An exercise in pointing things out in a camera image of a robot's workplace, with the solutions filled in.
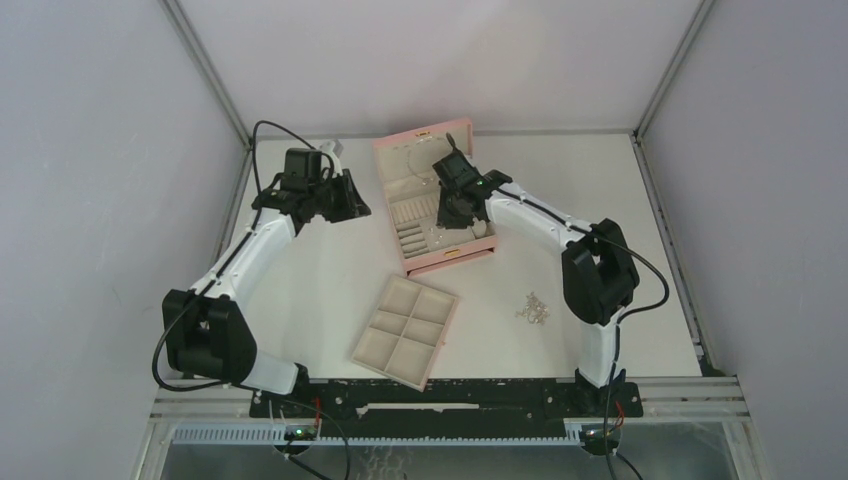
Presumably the white slotted cable duct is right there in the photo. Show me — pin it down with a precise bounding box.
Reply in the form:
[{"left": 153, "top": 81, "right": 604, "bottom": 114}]
[{"left": 170, "top": 423, "right": 598, "bottom": 446}]

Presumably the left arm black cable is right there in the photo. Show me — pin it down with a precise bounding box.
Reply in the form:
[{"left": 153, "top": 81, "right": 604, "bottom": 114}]
[{"left": 150, "top": 119, "right": 316, "bottom": 393}]

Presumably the black mounting base plate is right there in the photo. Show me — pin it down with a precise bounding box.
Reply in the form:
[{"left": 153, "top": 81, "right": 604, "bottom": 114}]
[{"left": 249, "top": 378, "right": 644, "bottom": 440}]

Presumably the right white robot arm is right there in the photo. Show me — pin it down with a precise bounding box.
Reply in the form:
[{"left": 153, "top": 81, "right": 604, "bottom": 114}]
[{"left": 433, "top": 149, "right": 640, "bottom": 416}]

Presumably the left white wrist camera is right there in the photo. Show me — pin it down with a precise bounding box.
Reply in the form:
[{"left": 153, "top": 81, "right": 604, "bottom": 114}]
[{"left": 319, "top": 139, "right": 343, "bottom": 176}]

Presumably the beige six-compartment tray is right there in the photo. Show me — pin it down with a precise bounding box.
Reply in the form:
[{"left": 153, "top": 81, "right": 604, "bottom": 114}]
[{"left": 351, "top": 275, "right": 459, "bottom": 392}]

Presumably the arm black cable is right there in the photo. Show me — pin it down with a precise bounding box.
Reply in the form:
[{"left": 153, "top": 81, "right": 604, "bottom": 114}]
[
  {"left": 445, "top": 132, "right": 672, "bottom": 458},
  {"left": 150, "top": 119, "right": 316, "bottom": 393}
]

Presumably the pink jewelry box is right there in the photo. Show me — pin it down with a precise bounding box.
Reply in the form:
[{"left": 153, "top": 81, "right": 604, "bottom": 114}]
[{"left": 373, "top": 117, "right": 497, "bottom": 277}]

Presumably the silver chain pile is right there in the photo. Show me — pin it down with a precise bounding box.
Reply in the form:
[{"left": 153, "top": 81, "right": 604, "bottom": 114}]
[{"left": 514, "top": 291, "right": 552, "bottom": 326}]

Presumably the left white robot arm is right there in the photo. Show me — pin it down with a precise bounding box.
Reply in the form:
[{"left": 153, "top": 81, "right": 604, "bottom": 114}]
[{"left": 151, "top": 140, "right": 371, "bottom": 417}]

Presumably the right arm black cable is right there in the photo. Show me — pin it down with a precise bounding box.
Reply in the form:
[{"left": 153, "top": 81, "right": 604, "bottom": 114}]
[{"left": 445, "top": 132, "right": 672, "bottom": 458}]

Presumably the silver hoop necklace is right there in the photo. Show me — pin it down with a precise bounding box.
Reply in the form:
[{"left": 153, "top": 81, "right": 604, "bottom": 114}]
[{"left": 405, "top": 139, "right": 442, "bottom": 187}]

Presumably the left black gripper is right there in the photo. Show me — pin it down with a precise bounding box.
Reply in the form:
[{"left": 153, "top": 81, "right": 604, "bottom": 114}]
[{"left": 308, "top": 170, "right": 371, "bottom": 224}]

